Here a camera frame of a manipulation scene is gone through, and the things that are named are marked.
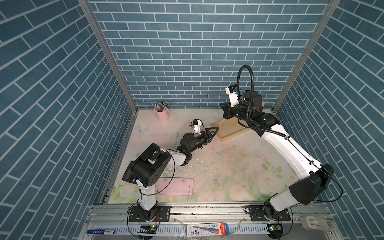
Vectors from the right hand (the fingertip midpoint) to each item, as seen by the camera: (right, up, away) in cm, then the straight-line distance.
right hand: (222, 104), depth 74 cm
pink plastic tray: (-23, -43, +6) cm, 50 cm away
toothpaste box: (-8, -59, -5) cm, 60 cm away
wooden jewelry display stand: (+8, -13, +25) cm, 29 cm away
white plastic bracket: (+41, -56, -4) cm, 70 cm away
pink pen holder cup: (-39, -5, +36) cm, 53 cm away
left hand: (+1, -15, +7) cm, 16 cm away
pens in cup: (-39, +2, +31) cm, 50 cm away
